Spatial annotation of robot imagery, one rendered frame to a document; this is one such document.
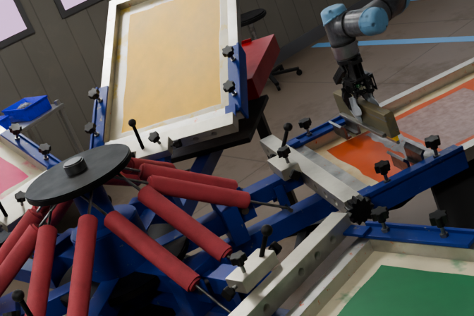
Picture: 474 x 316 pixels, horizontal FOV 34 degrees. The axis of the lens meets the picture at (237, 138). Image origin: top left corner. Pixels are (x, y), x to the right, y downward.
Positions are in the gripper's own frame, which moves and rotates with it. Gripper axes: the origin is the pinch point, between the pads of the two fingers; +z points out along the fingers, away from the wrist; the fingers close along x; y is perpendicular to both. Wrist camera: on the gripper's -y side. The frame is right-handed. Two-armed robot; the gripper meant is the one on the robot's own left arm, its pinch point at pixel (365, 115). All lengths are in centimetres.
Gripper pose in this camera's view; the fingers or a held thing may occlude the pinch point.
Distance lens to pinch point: 237.7
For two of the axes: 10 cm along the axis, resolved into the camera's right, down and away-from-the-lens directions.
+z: 3.6, 8.7, 3.3
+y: 2.9, 2.3, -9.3
